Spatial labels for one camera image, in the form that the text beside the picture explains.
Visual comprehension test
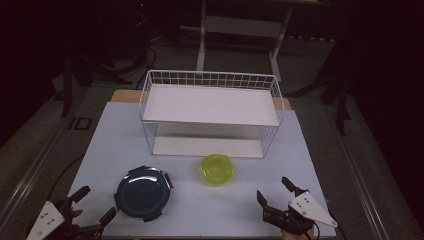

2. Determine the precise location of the dark stand leg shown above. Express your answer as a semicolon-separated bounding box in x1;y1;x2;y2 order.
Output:
319;49;353;136
59;55;88;119

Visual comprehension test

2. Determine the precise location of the person's right hand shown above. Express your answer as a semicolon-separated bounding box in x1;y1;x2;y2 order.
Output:
282;227;315;240

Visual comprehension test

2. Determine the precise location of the green lidded clear container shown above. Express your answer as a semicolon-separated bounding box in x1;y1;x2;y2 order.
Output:
198;153;236;187

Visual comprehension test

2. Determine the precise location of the white metal stand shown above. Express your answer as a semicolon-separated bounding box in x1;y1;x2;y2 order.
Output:
179;0;295;83

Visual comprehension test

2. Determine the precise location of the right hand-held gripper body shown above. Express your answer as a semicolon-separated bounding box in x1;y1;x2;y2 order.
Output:
262;190;339;235

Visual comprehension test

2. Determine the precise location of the white wire shelf rack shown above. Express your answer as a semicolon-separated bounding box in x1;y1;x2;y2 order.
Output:
139;69;285;159

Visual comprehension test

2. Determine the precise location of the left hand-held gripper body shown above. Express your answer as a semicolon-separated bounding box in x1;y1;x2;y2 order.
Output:
25;197;103;240

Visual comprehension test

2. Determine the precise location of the floor outlet box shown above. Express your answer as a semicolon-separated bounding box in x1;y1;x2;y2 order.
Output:
68;116;93;132

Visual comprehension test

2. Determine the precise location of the black floor cable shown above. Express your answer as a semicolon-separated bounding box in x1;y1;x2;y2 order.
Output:
134;42;158;91
45;152;87;202

